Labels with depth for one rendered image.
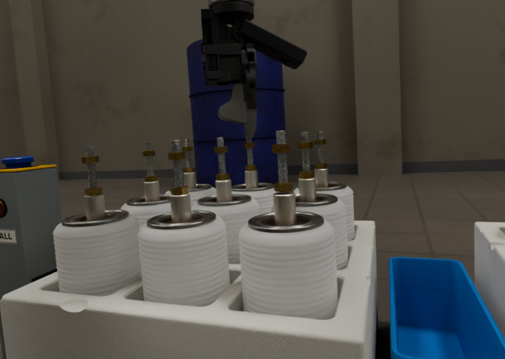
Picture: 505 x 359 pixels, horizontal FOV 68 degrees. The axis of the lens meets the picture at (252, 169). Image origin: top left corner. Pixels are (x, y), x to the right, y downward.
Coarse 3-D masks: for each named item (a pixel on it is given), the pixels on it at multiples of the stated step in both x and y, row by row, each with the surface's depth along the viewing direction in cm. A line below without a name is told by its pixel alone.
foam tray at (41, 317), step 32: (352, 256) 47; (32, 288) 43; (128, 288) 41; (352, 288) 38; (32, 320) 40; (64, 320) 38; (96, 320) 37; (128, 320) 36; (160, 320) 34; (192, 320) 33; (224, 320) 33; (256, 320) 32; (288, 320) 32; (320, 320) 32; (352, 320) 31; (32, 352) 40; (64, 352) 39; (96, 352) 37; (128, 352) 36; (160, 352) 35; (192, 352) 34; (224, 352) 32; (256, 352) 31; (288, 352) 30; (320, 352) 30; (352, 352) 29
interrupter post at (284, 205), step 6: (276, 198) 36; (282, 198) 36; (288, 198) 36; (294, 198) 37; (276, 204) 37; (282, 204) 36; (288, 204) 36; (294, 204) 37; (276, 210) 37; (282, 210) 36; (288, 210) 36; (294, 210) 37; (276, 216) 37; (282, 216) 36; (288, 216) 36; (294, 216) 37; (276, 222) 37; (282, 222) 36; (288, 222) 36; (294, 222) 37
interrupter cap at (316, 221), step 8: (256, 216) 39; (264, 216) 40; (272, 216) 39; (296, 216) 39; (304, 216) 39; (312, 216) 38; (320, 216) 37; (248, 224) 37; (256, 224) 37; (264, 224) 36; (272, 224) 37; (296, 224) 37; (304, 224) 35; (312, 224) 35; (320, 224) 35; (272, 232) 34; (280, 232) 34; (288, 232) 34
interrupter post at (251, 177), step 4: (248, 172) 62; (252, 172) 62; (256, 172) 63; (248, 176) 62; (252, 176) 62; (256, 176) 63; (248, 180) 62; (252, 180) 62; (256, 180) 63; (248, 184) 63; (252, 184) 62; (256, 184) 63; (248, 188) 63; (252, 188) 62
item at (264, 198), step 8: (232, 192) 61; (240, 192) 60; (248, 192) 60; (256, 192) 59; (264, 192) 60; (272, 192) 60; (256, 200) 59; (264, 200) 59; (272, 200) 60; (264, 208) 59
